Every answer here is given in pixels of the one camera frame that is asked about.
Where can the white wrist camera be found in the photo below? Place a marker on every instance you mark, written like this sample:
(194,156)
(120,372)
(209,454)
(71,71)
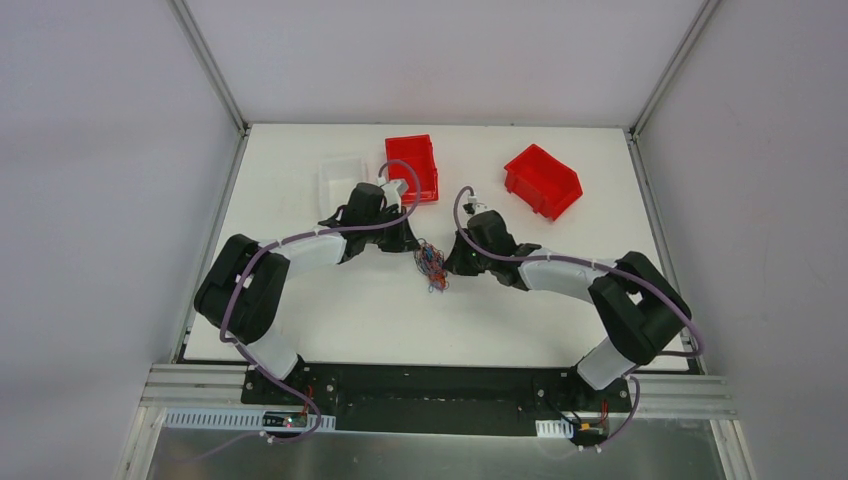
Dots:
(393,190)
(473,206)

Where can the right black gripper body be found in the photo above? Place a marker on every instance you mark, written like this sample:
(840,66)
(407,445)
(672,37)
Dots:
(463,257)

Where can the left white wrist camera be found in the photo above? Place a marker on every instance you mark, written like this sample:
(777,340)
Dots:
(393,190)

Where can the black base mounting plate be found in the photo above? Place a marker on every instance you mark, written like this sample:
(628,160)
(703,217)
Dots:
(439,399)

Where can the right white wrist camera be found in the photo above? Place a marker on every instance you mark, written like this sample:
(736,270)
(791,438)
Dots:
(473,206)

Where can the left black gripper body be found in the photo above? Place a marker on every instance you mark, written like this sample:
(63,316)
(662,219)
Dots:
(395,234)

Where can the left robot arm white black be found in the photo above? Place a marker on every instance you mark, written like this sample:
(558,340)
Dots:
(241,293)

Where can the clear plastic bin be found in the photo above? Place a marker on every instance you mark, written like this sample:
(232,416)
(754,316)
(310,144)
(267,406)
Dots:
(337,177)

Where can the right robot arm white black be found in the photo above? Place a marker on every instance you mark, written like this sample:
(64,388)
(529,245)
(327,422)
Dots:
(639,310)

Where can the red bin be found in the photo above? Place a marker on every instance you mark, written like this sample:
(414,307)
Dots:
(545,184)
(417,153)

